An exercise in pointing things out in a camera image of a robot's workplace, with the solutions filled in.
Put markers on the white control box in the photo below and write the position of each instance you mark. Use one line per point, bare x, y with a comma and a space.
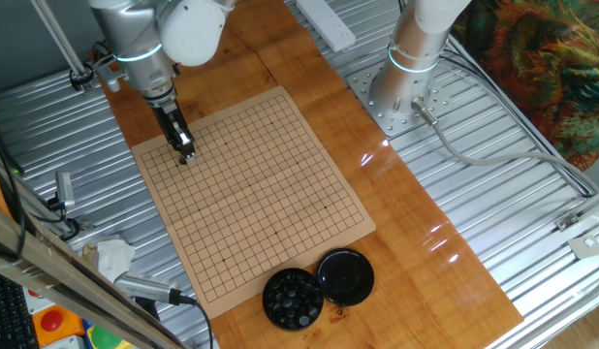
38, 303

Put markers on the grey box silver button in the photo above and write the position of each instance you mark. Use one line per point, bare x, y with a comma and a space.
69, 343

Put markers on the camera stand foot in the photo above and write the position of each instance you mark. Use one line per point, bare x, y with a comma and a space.
147, 307

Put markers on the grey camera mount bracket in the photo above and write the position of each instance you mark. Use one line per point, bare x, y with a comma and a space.
110, 75

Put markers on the black keyboard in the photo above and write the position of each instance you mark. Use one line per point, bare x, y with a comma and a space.
9, 315

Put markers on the wood grain table sheet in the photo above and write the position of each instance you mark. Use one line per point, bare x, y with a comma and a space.
401, 271

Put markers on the tan paper Go board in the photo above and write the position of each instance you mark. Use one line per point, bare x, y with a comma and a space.
261, 208

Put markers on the small silver camera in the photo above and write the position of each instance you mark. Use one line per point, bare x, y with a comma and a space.
65, 189

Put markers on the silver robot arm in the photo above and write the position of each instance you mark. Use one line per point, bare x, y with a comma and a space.
135, 43

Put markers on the metal pole with black clamp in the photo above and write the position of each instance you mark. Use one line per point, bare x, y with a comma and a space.
62, 41

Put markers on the yellow box green button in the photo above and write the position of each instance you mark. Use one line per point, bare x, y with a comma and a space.
103, 338

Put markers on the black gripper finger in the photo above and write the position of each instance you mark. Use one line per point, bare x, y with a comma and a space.
188, 145
176, 145

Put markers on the white plate with hole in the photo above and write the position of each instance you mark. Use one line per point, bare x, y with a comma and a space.
578, 249

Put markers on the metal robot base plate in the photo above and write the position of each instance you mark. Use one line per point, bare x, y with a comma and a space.
377, 104

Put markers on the beige frame beam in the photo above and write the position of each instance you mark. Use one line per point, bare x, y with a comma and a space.
62, 286

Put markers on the small metal bracket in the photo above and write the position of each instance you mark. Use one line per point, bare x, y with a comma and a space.
566, 222

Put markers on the yellow plastic packet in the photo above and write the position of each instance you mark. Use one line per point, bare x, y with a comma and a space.
89, 252

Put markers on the black Go stone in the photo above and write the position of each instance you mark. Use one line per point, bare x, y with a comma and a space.
182, 159

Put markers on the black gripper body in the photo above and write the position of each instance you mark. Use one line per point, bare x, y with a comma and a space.
168, 118

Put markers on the colourful patterned cloth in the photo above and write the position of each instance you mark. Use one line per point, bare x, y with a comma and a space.
546, 58

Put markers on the crumpled white tissue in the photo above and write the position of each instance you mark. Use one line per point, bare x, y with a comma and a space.
115, 257

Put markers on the black bowl of Go stones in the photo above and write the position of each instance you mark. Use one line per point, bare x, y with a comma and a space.
292, 300

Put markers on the orange box red button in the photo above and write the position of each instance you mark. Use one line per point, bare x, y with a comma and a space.
54, 322

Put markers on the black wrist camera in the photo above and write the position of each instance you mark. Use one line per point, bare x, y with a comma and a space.
100, 50

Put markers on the white power strip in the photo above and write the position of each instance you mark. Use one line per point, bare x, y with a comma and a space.
328, 24

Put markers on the black bowl lid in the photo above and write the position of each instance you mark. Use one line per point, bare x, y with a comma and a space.
345, 277

